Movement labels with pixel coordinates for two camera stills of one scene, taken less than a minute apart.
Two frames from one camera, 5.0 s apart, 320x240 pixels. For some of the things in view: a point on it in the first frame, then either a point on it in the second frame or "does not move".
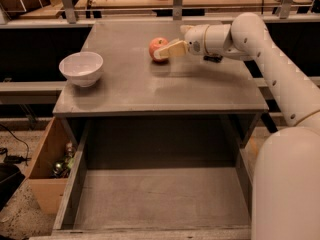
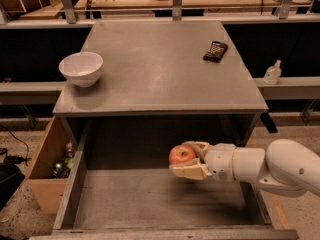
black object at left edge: (11, 178) does not move
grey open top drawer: (157, 178) does not move
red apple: (154, 45) to (180, 153)
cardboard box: (52, 165) does not move
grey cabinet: (132, 84) does not move
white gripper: (195, 40) to (219, 160)
